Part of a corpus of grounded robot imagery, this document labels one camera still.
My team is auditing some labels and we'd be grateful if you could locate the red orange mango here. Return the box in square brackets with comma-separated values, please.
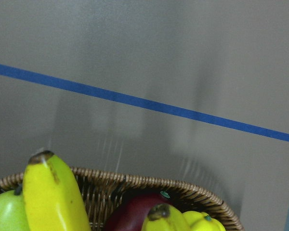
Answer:
[103, 191, 172, 231]

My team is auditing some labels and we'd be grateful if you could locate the brown wicker basket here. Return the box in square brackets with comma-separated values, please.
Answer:
[0, 168, 243, 231]

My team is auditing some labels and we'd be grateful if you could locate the yellow banana at edge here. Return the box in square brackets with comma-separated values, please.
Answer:
[141, 204, 191, 231]

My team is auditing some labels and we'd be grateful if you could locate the yellow banana brown tip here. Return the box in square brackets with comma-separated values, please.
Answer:
[23, 151, 91, 231]

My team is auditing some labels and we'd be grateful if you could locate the yellow bell pepper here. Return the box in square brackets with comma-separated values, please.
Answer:
[183, 211, 226, 231]

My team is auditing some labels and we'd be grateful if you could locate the green pear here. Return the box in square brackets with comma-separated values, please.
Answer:
[0, 185, 29, 231]

